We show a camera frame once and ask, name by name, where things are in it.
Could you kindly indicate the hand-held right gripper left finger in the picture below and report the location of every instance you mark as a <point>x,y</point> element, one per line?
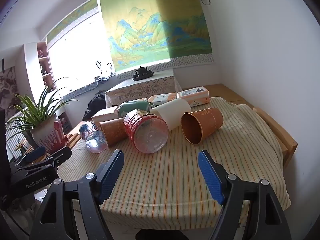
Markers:
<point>113,172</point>

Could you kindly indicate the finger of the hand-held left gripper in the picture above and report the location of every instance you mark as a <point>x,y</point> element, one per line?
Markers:
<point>58,156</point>
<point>37,152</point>

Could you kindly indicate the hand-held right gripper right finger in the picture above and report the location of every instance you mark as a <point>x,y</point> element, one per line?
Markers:
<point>209,177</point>

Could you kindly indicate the large orange paper cup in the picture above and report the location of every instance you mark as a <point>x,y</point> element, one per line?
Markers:
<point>202,123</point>

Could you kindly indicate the small orange paper cup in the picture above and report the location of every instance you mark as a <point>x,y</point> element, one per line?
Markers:
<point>113,132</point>

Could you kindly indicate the white paper cup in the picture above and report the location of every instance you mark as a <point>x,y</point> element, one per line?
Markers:
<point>172,112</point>

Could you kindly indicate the red white flower pot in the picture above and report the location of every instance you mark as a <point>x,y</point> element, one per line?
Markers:
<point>48,136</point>

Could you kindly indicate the blue label clear bottle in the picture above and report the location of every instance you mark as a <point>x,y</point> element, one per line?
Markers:
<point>93,138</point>

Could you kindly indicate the green spider plant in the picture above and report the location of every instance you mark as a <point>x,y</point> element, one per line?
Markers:
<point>37,110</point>

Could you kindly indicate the striped tablecloth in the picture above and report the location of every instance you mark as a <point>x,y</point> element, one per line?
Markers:
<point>162,175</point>

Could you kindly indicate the red label plastic bottle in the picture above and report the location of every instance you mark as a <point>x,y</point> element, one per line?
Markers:
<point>147,132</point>

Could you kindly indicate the pale tissue pack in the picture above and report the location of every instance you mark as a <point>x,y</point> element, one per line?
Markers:
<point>105,115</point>

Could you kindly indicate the dark cloth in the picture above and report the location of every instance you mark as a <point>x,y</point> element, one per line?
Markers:
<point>94,105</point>

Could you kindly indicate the green bottle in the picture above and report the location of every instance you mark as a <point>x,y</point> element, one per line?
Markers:
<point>132,107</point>

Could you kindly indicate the patterned windowsill cushion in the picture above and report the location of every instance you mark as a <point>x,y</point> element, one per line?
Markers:
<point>80,90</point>

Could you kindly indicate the orange white tissue pack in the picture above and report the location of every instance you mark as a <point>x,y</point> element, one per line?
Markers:
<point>162,98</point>
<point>193,96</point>

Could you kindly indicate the wooden table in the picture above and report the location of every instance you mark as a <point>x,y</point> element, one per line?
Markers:
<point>287,145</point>

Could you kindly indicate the patterned covered box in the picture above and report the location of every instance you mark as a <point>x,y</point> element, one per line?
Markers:
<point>140,90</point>

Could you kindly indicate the wooden platform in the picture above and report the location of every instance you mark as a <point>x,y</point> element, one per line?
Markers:
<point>232,92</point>

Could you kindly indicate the blue white towel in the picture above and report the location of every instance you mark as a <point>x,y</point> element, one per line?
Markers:
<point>103,78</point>

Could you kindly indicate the dark tea tray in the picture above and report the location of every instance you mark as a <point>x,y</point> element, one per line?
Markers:
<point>143,77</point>

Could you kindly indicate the dark teapot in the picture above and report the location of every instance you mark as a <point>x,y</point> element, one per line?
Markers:
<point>142,70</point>

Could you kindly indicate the narrow landscape roller blind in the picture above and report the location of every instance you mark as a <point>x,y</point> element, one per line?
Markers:
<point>72,20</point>

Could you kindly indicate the landscape painting roller blind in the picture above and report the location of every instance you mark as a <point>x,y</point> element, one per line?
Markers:
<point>155,25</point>

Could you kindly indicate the floral wall picture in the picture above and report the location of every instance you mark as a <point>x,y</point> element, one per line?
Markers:
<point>8,87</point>

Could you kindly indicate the white pink wall shelf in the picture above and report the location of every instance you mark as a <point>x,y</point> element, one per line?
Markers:
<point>32,65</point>

